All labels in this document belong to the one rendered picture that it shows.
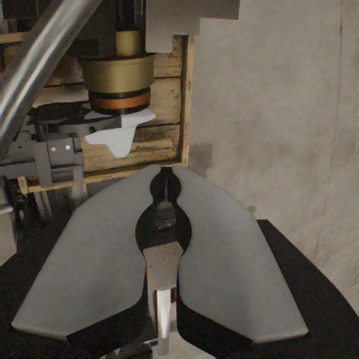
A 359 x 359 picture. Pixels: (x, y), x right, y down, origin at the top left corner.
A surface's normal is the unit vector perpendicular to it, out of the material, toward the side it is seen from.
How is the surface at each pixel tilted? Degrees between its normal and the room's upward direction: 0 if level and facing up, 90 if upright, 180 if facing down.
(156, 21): 11
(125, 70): 3
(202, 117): 0
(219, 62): 0
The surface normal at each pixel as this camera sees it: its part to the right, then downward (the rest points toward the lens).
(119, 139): 0.40, 0.50
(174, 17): 0.18, 0.51
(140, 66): 0.72, 0.40
